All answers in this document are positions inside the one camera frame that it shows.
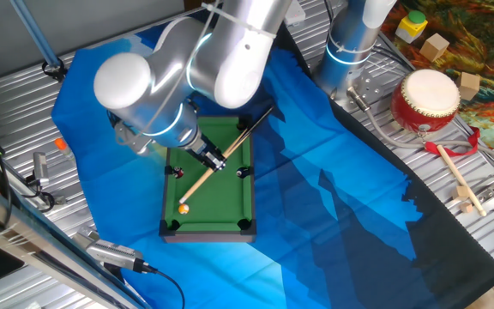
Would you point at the black pole clamp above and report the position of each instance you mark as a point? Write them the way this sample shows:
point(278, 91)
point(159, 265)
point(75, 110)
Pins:
point(54, 70)

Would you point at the orange capped tube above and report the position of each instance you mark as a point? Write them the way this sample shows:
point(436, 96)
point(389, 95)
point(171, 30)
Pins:
point(61, 145)

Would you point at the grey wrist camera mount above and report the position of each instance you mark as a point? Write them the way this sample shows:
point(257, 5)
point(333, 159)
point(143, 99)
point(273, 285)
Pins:
point(137, 143)

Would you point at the small wooden block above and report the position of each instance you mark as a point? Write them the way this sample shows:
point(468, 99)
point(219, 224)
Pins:
point(466, 207)
point(459, 193)

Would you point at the black pool ball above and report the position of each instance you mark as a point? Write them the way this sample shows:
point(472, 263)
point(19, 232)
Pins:
point(242, 173)

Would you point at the yellow striped pool ball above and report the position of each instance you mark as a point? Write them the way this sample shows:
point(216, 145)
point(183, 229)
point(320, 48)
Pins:
point(183, 209)

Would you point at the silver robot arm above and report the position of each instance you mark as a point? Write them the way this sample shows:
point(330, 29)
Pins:
point(122, 81)

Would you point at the colourful painted cloth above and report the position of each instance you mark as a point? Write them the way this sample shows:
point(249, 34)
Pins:
point(487, 34)

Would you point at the red drum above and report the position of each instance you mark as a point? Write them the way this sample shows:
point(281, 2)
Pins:
point(427, 94)

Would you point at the yellow box green button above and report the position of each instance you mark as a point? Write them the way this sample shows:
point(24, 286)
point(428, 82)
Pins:
point(410, 28)

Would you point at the wooden cube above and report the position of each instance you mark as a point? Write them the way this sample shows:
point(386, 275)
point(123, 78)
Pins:
point(468, 86)
point(434, 47)

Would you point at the small silver camera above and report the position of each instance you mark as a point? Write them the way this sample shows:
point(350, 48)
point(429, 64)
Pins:
point(40, 165)

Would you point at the blue printed cloth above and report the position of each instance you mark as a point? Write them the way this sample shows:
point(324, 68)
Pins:
point(315, 171)

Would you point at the wooden drumstick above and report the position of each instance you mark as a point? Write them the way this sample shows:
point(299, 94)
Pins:
point(457, 173)

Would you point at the red striped pool ball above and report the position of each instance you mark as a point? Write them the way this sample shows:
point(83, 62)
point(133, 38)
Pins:
point(178, 172)

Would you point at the mini green pool table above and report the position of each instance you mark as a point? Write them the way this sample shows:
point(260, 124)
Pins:
point(225, 201)

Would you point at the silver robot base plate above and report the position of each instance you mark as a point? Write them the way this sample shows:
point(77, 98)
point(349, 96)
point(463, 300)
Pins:
point(371, 86)

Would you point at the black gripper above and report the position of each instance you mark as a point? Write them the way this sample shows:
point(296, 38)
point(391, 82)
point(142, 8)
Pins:
point(202, 149)

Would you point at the wooden pool cue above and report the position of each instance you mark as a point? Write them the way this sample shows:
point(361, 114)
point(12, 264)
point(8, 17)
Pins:
point(195, 186)

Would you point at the blue pole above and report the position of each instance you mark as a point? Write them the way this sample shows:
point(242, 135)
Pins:
point(37, 36)

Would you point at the large silver camera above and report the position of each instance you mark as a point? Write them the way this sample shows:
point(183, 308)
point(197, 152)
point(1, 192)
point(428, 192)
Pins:
point(112, 253)

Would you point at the aluminium frame bar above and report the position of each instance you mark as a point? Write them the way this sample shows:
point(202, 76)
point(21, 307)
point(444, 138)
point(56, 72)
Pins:
point(24, 240)

